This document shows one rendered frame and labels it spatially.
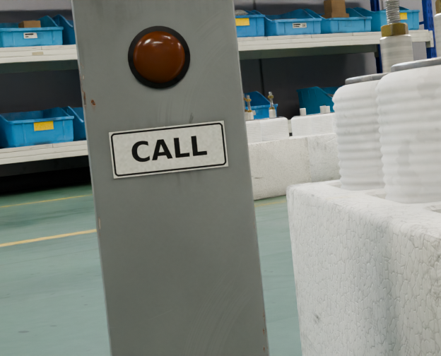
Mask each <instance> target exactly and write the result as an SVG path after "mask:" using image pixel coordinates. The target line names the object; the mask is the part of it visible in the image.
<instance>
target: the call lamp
mask: <svg viewBox="0 0 441 356"><path fill-rule="evenodd" d="M133 60H134V66H135V67H136V70H137V71H138V73H139V74H140V75H141V76H142V77H143V78H145V79H146V80H147V81H150V82H153V83H166V82H168V81H171V80H172V79H174V78H176V77H177V76H178V75H179V74H180V72H181V70H182V68H183V66H184V61H185V53H184V48H183V46H182V44H181V43H180V41H179V40H178V39H177V38H176V37H175V36H174V35H172V34H170V33H168V32H163V31H155V32H150V33H148V34H146V35H144V36H143V37H142V38H141V39H140V40H139V41H138V42H137V44H136V46H135V48H134V53H133Z"/></svg>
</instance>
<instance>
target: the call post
mask: <svg viewBox="0 0 441 356"><path fill-rule="evenodd" d="M71 7H72V14H73V26H74V32H75V39H76V51H77V57H78V70H79V76H80V83H81V95H82V102H83V114H84V121H85V128H86V140H87V147H88V159H89V165H90V178H91V184H92V191H93V203H94V209H95V221H96V228H97V235H98V247H99V254H100V266H101V273H102V285H103V292H104V298H105V311H106V317H107V329H108V336H109V343H110V354H111V356H270V354H269V342H268V334H267V327H266V314H265V306H264V293H263V285H262V279H261V265H260V258H259V245H258V237H257V224H256V216H255V209H254V196H253V188H252V176H251V168H250V161H249V147H248V140H247V127H246V119H245V106H244V99H243V91H242V79H241V71H240V58H239V50H238V43H237V30H236V22H235V9H234V2H233V0H71ZM155 31H163V32H168V33H170V34H172V35H174V36H175V37H176V38H177V39H178V40H179V41H180V43H181V44H182V46H183V48H184V53H185V61H184V66H183V68H182V70H181V72H180V74H179V75H178V76H177V77H176V78H174V79H172V80H171V81H168V82H166V83H153V82H150V81H147V80H146V79H145V78H143V77H142V76H141V75H140V74H139V73H138V71H137V70H136V67H135V66H134V60H133V53H134V48H135V46H136V44H137V42H138V41H139V40H140V39H141V38H142V37H143V36H144V35H146V34H148V33H150V32H155Z"/></svg>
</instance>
